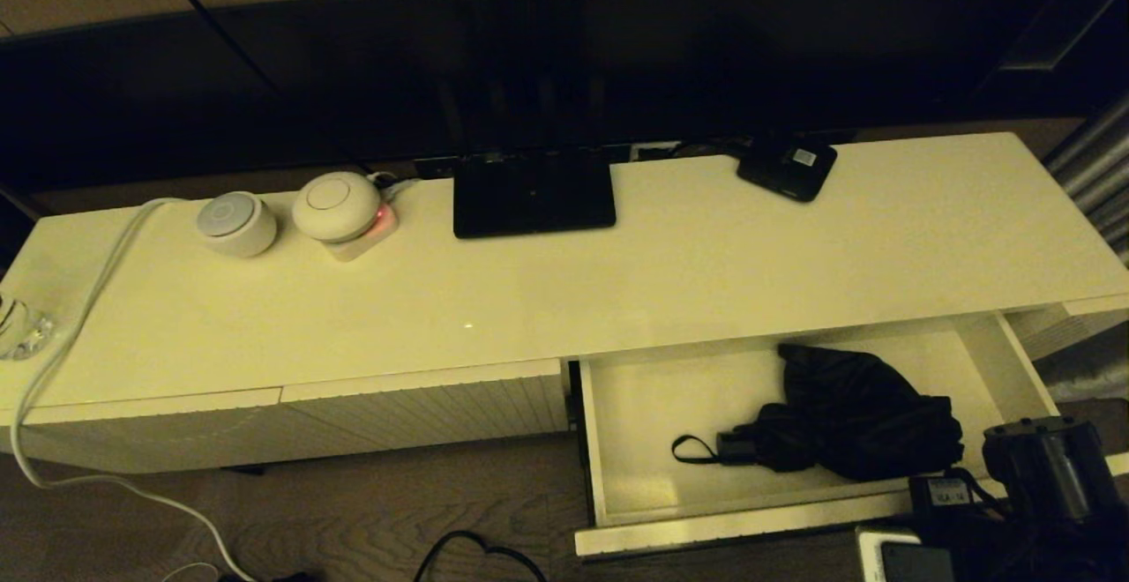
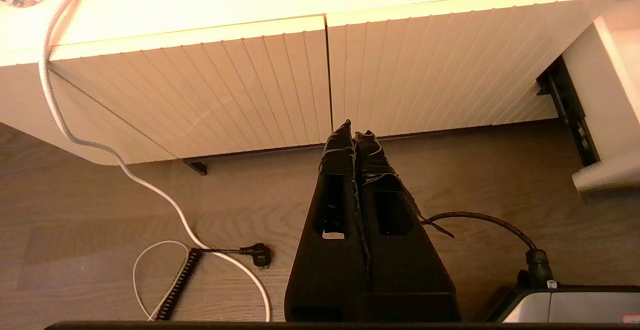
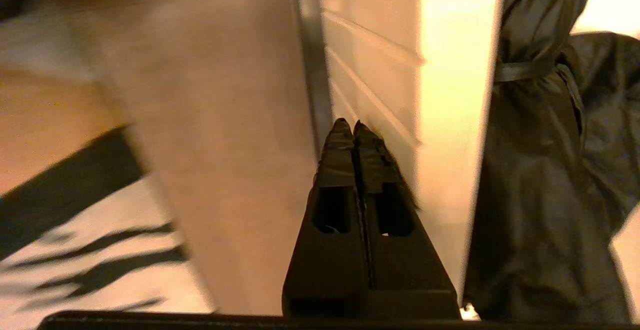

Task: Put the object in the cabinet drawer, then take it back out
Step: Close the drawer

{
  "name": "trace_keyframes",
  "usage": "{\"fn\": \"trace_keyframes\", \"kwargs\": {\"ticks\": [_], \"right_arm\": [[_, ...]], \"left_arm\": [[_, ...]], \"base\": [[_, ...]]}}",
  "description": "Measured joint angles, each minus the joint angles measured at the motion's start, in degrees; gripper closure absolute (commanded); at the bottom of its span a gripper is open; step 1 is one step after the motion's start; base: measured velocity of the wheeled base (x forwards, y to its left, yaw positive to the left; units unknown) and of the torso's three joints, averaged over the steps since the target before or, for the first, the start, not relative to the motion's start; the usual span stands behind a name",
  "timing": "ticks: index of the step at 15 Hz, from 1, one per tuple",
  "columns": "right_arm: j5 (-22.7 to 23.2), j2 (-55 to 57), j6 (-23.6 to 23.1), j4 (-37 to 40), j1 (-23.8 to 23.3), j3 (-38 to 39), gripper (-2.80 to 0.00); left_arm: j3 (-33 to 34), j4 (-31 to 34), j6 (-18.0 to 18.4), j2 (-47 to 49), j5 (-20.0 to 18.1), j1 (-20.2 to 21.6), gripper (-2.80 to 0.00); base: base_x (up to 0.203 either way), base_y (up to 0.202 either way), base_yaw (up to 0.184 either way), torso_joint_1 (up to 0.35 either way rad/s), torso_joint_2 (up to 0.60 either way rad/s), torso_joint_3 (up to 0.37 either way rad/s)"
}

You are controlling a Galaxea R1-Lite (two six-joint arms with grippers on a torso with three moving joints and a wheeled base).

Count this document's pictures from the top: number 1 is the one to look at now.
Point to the black television base plate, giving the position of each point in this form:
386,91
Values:
529,198

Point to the white speaker with grey top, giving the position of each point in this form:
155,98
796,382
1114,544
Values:
236,225

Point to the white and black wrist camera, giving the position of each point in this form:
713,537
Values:
904,555

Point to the dark wall frame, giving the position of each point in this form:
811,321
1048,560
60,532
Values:
1058,35

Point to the white power strip red light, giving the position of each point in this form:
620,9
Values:
366,245

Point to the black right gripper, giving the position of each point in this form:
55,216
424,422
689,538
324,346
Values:
979,538

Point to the grey curtain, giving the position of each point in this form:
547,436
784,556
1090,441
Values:
1094,167

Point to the white cloth bundle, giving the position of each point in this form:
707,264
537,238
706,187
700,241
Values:
1089,379

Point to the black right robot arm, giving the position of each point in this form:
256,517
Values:
1050,476

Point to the white ribbed front drawer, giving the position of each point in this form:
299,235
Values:
670,406

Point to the white round dome device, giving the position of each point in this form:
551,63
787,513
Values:
335,207

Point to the ribbed white cabinet front panel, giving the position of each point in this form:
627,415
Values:
132,436

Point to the small ribbed white end panel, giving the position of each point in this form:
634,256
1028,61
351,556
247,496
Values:
1076,326

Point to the small black box with label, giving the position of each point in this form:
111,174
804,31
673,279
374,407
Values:
785,167

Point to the black umbrella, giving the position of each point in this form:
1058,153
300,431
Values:
856,423

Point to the black flat television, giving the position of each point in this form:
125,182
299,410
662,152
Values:
617,62

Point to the white TV cabinet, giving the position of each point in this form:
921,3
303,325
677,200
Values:
441,300

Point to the clear glass object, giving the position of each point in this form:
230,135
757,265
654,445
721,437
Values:
22,331

